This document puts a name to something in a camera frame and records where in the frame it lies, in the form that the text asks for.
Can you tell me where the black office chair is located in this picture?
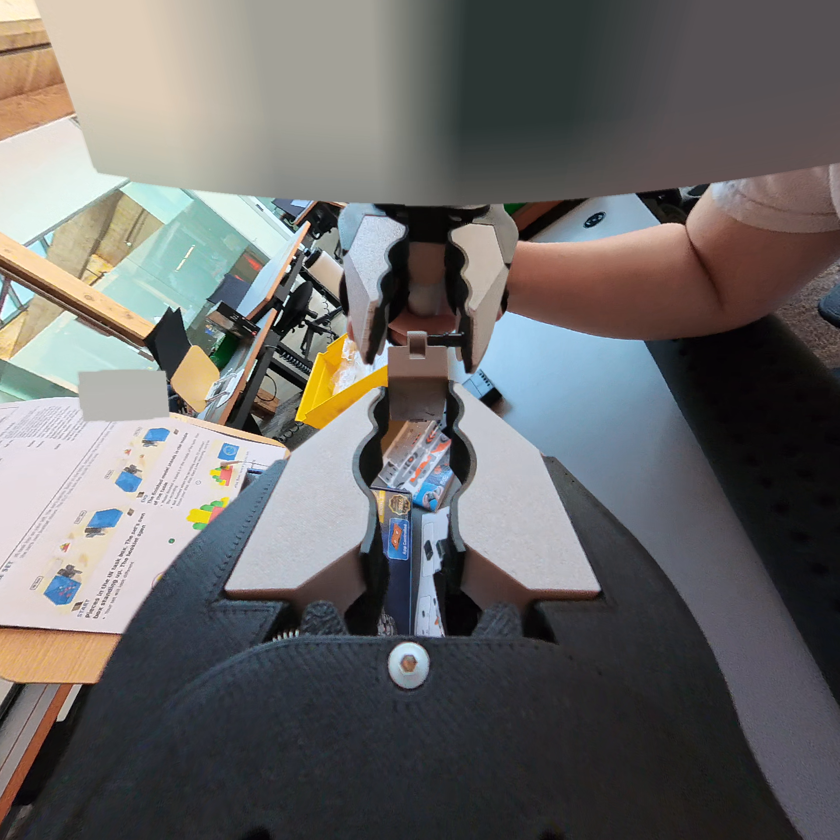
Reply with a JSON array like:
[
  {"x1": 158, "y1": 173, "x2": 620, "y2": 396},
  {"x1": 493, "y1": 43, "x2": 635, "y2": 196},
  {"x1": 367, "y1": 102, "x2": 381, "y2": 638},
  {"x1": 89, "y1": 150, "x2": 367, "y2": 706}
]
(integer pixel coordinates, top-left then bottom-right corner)
[{"x1": 274, "y1": 281, "x2": 317, "y2": 330}]

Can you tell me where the person's right hand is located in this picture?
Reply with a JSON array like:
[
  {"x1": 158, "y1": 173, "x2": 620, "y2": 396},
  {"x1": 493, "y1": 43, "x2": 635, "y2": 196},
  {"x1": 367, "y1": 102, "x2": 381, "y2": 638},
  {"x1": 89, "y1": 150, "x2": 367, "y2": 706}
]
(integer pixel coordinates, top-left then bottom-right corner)
[{"x1": 386, "y1": 307, "x2": 460, "y2": 345}]

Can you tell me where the colour printed leaflet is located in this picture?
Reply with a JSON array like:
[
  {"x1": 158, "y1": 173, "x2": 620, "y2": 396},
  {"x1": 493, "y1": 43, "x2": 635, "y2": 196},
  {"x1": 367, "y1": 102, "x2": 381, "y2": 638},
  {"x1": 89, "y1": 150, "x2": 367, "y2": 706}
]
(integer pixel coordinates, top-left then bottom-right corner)
[{"x1": 381, "y1": 420, "x2": 455, "y2": 493}]

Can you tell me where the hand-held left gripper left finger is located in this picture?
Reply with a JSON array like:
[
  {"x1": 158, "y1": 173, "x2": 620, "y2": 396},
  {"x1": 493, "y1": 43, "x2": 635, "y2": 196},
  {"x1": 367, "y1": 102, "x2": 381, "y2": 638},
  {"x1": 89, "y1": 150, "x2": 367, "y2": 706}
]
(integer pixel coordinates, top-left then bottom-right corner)
[{"x1": 224, "y1": 387, "x2": 389, "y2": 634}]

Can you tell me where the wooden pillar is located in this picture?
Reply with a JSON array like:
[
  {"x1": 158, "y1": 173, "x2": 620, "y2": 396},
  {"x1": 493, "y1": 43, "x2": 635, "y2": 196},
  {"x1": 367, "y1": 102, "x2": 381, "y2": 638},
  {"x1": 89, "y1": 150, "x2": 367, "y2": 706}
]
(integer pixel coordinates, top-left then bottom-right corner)
[{"x1": 0, "y1": 233, "x2": 156, "y2": 347}]

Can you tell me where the wooden board with instruction sheet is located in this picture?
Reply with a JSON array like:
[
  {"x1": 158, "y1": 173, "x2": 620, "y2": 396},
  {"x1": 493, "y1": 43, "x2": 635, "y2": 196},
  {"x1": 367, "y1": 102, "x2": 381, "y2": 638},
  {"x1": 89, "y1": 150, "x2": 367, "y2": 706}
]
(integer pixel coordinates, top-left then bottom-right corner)
[{"x1": 0, "y1": 395, "x2": 291, "y2": 686}]

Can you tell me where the open black folder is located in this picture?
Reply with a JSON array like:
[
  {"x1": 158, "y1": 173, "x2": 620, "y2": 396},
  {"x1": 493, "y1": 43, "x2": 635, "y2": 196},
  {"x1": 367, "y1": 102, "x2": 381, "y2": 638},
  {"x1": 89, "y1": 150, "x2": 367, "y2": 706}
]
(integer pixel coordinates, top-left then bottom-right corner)
[{"x1": 146, "y1": 307, "x2": 193, "y2": 382}]

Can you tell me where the blue robot kit box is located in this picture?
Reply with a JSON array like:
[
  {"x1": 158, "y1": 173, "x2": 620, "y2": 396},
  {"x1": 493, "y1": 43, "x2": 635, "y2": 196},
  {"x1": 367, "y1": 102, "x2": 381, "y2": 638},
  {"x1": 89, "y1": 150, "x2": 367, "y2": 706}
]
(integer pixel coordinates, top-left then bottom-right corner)
[{"x1": 369, "y1": 459, "x2": 455, "y2": 636}]

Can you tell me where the person's right forearm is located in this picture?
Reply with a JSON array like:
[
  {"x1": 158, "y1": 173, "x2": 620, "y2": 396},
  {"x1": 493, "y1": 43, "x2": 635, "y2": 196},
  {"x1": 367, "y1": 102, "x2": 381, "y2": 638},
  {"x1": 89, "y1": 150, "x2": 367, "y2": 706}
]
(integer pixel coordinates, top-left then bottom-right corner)
[{"x1": 504, "y1": 209, "x2": 782, "y2": 342}]

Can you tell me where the grey rectangular building block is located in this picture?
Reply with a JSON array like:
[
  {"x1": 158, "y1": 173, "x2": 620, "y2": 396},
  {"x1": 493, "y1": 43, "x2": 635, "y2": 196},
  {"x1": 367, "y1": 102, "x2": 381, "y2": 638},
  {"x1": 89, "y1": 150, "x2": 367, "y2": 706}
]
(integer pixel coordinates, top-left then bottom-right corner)
[{"x1": 387, "y1": 331, "x2": 449, "y2": 422}]

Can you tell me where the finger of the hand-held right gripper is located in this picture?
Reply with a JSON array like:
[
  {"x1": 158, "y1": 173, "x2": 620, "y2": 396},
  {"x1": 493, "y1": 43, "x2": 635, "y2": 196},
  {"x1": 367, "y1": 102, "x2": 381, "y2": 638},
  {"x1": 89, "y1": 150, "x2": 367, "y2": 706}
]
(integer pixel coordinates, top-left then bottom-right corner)
[
  {"x1": 445, "y1": 205, "x2": 521, "y2": 390},
  {"x1": 338, "y1": 205, "x2": 412, "y2": 366}
]

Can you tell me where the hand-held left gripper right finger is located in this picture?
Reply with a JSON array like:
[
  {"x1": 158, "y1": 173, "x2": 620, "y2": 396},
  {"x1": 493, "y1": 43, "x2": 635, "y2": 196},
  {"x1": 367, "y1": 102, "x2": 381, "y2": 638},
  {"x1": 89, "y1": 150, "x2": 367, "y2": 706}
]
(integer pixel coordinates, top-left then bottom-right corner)
[{"x1": 446, "y1": 382, "x2": 602, "y2": 634}]

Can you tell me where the shallow yellow bin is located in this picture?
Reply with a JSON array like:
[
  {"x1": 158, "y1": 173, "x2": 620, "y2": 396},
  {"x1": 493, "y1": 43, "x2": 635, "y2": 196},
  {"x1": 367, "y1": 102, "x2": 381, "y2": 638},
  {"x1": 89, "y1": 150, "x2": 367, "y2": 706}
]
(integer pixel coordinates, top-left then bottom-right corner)
[{"x1": 295, "y1": 332, "x2": 389, "y2": 431}]

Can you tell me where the black battery module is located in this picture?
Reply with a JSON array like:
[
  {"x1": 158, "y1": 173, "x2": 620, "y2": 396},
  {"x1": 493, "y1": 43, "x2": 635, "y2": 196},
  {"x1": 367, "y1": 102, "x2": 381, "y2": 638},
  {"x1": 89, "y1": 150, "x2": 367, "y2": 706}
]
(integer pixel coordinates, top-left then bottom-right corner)
[{"x1": 461, "y1": 367, "x2": 504, "y2": 406}]

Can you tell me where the office desk with wooden edge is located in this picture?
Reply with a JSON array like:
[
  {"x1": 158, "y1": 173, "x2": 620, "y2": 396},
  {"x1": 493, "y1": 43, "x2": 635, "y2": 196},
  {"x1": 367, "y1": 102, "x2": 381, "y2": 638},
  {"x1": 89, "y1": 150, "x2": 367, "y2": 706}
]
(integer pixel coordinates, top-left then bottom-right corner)
[{"x1": 231, "y1": 220, "x2": 315, "y2": 429}]

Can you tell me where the clear plastic bag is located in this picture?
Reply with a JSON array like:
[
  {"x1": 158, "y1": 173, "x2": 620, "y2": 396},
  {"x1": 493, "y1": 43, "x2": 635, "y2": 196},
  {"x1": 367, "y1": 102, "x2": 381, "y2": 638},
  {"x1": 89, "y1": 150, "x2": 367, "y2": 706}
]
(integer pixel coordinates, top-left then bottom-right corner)
[{"x1": 328, "y1": 341, "x2": 371, "y2": 395}]

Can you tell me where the black perforated pad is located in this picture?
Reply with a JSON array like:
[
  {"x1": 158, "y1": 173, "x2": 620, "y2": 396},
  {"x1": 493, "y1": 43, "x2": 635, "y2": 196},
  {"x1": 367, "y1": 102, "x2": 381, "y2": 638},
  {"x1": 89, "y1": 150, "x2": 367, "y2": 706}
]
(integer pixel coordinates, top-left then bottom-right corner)
[{"x1": 646, "y1": 314, "x2": 840, "y2": 665}]

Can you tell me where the white instruction booklet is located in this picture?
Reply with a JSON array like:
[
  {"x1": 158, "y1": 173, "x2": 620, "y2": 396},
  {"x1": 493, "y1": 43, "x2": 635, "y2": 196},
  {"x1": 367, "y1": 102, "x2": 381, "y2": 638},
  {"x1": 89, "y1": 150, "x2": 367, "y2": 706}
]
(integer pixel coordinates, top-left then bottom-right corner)
[{"x1": 413, "y1": 508, "x2": 455, "y2": 636}]

